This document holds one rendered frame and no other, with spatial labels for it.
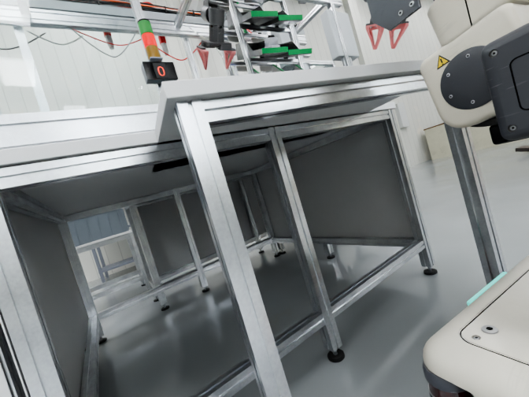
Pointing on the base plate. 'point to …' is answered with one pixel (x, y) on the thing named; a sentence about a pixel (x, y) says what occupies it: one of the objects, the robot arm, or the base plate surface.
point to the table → (339, 74)
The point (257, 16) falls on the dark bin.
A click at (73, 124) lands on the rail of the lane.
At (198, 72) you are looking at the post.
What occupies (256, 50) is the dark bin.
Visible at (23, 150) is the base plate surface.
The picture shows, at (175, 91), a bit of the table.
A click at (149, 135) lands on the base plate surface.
